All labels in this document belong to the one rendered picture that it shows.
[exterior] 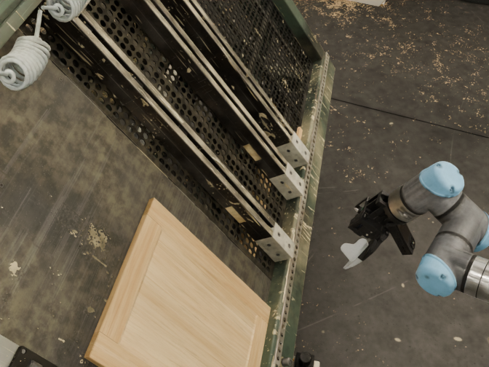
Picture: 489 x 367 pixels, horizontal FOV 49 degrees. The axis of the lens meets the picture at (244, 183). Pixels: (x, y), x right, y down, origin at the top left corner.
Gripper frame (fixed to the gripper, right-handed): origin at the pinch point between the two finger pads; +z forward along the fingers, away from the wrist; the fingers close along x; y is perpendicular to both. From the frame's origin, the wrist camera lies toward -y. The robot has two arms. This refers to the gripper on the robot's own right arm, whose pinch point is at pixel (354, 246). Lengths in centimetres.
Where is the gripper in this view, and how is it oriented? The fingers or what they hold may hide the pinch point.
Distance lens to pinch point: 137.2
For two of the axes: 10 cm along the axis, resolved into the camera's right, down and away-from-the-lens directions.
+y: -8.2, -5.6, -1.3
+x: -3.8, 6.9, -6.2
